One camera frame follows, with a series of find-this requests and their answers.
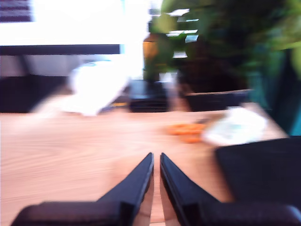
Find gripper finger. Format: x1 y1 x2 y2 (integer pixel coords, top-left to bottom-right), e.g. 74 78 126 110
96 152 155 226
159 153 223 226

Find black closed laptop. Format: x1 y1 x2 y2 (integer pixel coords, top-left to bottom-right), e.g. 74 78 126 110
215 136 301 205

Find white green tissue pack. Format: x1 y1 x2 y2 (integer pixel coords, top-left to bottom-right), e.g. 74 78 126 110
202 107 269 146

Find black plant pot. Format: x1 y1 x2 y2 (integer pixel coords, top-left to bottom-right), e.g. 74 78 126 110
183 90 252 113

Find black leather pouch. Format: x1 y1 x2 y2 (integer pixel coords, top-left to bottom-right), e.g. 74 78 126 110
128 80 170 113

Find crumpled white plastic bag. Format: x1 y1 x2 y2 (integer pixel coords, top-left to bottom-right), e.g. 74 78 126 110
34 61 131 117

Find teal curtain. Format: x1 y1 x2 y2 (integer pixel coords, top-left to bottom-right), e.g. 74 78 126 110
246 47 301 137

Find amber glass bottle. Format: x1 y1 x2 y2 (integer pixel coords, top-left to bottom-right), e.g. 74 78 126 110
142 32 160 82

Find green leafy houseplant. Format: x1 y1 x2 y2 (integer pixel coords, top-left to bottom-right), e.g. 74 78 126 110
148 0 301 81

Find black Huawei computer monitor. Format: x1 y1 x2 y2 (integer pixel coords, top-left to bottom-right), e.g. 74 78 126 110
0 0 148 113

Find orange handled scissors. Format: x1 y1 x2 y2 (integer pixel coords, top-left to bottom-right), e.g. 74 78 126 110
166 117 212 144

